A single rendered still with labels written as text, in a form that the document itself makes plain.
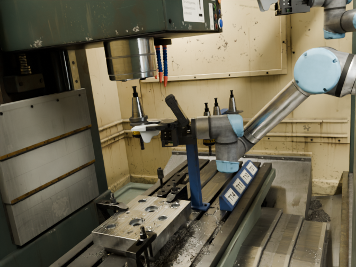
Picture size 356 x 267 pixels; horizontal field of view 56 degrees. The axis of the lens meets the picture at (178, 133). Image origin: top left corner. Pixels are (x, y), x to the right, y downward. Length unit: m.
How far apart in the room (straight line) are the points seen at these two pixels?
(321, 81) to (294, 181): 1.08
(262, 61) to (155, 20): 1.14
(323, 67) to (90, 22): 0.65
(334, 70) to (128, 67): 0.57
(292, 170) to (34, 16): 1.49
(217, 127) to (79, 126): 0.69
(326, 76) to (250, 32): 1.11
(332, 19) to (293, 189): 0.92
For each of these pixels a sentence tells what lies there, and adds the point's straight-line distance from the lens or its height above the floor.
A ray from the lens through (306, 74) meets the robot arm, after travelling 0.95.
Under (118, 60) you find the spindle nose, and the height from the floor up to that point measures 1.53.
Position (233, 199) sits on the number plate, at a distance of 1.42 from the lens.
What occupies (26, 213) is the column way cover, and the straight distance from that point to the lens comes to 1.41.
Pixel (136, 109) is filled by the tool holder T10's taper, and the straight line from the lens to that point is 1.12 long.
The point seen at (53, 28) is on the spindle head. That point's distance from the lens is 1.15.
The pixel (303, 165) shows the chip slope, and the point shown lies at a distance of 2.04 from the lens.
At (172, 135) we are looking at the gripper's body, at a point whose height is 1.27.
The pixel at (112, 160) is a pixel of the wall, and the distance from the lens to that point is 2.39.
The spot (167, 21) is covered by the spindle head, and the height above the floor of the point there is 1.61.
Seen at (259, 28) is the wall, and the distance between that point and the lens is 1.98.
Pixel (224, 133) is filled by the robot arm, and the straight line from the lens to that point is 1.09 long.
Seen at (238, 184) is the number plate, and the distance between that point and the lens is 1.52.
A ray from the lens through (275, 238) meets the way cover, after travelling 1.52.
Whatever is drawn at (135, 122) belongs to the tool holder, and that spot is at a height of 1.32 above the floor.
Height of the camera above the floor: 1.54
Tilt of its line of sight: 14 degrees down
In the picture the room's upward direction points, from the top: 6 degrees counter-clockwise
